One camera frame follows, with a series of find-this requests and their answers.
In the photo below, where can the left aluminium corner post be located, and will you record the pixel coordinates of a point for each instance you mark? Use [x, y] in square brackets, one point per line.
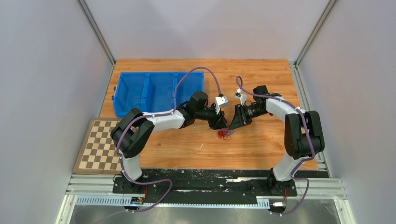
[96, 30]

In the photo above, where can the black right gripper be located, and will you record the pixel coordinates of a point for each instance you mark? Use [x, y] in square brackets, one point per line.
[239, 119]

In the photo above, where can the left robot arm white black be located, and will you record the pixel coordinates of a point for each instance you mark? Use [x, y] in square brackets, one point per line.
[131, 134]

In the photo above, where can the white slotted cable duct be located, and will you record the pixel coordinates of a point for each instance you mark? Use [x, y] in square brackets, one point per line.
[132, 201]

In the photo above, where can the blue three-compartment plastic bin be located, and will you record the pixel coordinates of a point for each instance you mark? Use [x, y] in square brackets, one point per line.
[147, 91]

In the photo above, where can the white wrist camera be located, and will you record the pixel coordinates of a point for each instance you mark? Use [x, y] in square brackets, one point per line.
[220, 102]
[241, 96]

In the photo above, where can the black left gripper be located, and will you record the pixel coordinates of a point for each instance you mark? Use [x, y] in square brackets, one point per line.
[219, 122]

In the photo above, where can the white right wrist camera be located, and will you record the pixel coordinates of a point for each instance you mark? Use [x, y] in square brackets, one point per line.
[241, 96]

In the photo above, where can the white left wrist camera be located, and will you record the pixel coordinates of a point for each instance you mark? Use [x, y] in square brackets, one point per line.
[220, 102]

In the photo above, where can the aluminium frame rail front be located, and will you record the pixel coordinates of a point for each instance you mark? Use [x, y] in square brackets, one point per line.
[314, 188]

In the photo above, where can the right aluminium corner post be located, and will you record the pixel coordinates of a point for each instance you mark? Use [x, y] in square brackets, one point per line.
[316, 30]

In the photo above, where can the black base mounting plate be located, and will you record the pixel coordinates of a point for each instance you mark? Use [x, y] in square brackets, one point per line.
[160, 183]

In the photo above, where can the wooden chessboard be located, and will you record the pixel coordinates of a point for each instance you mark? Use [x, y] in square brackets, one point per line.
[97, 155]

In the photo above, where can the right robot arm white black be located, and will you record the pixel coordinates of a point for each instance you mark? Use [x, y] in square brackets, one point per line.
[303, 135]

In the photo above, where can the aluminium corner post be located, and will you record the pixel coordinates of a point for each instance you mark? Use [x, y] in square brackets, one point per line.
[316, 30]
[96, 30]

